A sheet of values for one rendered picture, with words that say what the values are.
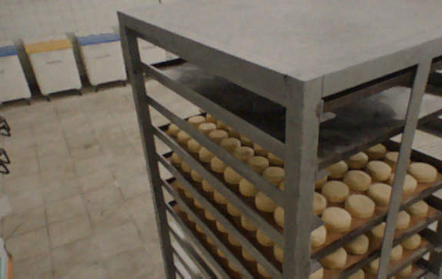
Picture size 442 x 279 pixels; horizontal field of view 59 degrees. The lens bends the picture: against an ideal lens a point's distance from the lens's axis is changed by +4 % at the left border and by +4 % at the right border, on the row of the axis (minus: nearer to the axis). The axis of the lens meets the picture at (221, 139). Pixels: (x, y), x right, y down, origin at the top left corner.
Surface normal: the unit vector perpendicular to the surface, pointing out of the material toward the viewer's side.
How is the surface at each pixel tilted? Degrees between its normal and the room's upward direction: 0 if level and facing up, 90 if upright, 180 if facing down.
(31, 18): 90
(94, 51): 91
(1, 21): 90
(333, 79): 90
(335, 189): 0
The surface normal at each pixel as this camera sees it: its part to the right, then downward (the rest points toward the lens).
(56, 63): 0.47, 0.43
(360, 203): -0.06, -0.87
